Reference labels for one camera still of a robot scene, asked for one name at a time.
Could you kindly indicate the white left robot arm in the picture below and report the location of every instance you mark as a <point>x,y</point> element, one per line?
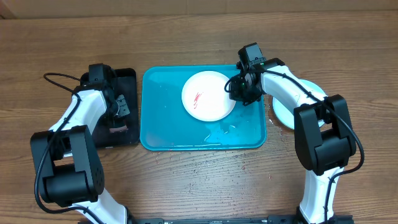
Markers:
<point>69,173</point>

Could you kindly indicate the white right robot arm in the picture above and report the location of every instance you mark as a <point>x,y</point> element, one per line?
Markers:
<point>324,138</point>

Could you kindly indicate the green orange sponge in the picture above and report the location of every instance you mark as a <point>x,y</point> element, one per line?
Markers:
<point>119,129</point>

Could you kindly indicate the black water tray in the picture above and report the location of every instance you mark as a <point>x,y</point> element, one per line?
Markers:
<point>124,82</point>

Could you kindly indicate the teal serving tray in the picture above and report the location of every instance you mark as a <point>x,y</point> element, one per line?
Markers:
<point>167,126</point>

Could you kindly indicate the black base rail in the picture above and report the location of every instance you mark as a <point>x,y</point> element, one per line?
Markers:
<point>271,219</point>

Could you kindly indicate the white plate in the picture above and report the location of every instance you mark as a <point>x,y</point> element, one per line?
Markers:
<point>204,96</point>

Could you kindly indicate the light blue plate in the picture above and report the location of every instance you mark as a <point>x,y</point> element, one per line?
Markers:
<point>283,114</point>

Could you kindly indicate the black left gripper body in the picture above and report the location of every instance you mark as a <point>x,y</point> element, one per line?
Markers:
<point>123,109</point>

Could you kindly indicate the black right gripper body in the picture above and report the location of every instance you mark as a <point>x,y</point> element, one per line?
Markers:
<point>242,91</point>

